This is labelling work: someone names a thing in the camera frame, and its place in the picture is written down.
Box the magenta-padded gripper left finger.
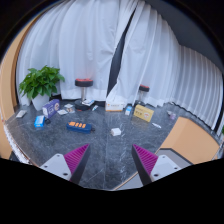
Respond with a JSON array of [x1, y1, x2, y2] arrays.
[[39, 143, 92, 186]]

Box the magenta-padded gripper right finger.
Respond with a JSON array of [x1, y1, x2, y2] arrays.
[[131, 143, 184, 186]]

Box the white multi-port charger block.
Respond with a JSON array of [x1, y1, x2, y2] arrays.
[[110, 127, 122, 137]]

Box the orange wooden side table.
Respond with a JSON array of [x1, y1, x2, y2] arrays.
[[159, 116, 222, 165]]

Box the blue power strip orange sockets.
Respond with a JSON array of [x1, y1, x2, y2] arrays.
[[65, 120, 96, 135]]

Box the yellow cardboard box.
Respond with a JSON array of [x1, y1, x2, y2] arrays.
[[133, 104, 155, 123]]

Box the white flat packet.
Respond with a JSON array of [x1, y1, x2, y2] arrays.
[[15, 109, 28, 119]]

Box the white and blue flat box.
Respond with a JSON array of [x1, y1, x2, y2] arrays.
[[81, 98, 96, 107]]

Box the white and orange tissue box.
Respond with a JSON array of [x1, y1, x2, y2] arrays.
[[105, 100, 125, 113]]

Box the green potted plant white pot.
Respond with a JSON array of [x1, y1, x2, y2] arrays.
[[18, 65, 66, 112]]

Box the sheer pleated white curtain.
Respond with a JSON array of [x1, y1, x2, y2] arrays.
[[171, 43, 224, 130]]

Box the narrow white curtain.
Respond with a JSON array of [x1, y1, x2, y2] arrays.
[[106, 0, 183, 108]]

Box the wide white curtain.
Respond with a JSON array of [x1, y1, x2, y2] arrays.
[[15, 0, 139, 106]]

